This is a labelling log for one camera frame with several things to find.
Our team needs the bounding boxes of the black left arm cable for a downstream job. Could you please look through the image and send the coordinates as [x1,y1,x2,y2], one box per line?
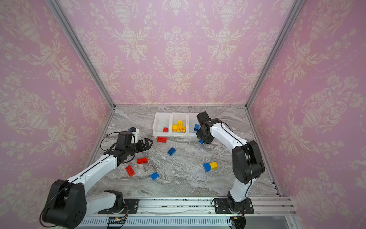
[99,131,135,164]

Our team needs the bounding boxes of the middle white plastic bin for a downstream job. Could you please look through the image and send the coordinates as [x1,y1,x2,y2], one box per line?
[169,113,189,137]

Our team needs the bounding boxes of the yellow lego beside blue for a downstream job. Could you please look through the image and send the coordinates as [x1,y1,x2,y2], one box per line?
[210,162,218,170]

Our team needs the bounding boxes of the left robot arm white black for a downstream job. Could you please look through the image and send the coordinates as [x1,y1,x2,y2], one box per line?
[39,127,153,229]

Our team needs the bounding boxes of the blue lego brick beside yellow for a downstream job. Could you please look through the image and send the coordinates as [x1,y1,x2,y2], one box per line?
[203,163,212,172]

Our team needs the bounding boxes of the aluminium corner post right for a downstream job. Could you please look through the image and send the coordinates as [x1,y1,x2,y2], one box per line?
[246,0,306,110]

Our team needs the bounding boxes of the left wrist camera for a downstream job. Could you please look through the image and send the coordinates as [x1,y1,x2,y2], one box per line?
[128,127,139,143]

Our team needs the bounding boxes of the aluminium corner post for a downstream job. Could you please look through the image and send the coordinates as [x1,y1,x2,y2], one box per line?
[46,0,115,110]
[246,0,306,110]

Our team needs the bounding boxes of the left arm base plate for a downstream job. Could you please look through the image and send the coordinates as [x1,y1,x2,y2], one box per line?
[98,198,139,215]

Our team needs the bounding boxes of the aluminium corner post left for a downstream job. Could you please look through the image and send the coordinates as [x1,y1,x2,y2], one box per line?
[46,0,115,110]

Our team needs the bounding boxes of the aluminium front rail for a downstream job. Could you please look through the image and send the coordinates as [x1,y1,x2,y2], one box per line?
[75,196,301,229]

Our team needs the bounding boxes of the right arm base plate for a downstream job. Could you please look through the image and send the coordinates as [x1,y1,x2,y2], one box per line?
[212,198,254,214]

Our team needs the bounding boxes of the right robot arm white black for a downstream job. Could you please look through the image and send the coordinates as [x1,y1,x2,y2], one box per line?
[196,112,265,203]

